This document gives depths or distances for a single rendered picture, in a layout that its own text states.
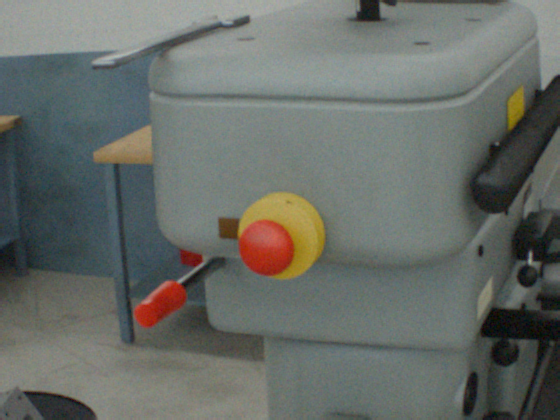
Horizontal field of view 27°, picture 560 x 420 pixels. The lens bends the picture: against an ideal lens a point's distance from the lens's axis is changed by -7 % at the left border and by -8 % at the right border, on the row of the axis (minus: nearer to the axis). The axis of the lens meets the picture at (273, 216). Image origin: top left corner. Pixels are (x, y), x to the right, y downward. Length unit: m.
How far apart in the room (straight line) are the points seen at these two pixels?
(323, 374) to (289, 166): 0.26
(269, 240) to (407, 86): 0.14
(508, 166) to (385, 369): 0.25
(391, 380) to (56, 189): 5.39
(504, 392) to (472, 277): 0.30
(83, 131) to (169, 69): 5.30
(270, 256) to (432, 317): 0.19
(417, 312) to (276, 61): 0.25
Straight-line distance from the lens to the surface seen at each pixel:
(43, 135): 6.36
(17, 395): 0.81
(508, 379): 1.26
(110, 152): 5.21
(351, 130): 0.86
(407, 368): 1.06
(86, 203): 6.31
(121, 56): 0.88
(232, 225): 0.91
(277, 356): 1.10
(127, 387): 5.02
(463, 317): 0.99
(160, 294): 0.94
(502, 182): 0.87
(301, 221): 0.87
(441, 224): 0.88
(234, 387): 4.96
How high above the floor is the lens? 2.02
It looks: 16 degrees down
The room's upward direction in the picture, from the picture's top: 3 degrees counter-clockwise
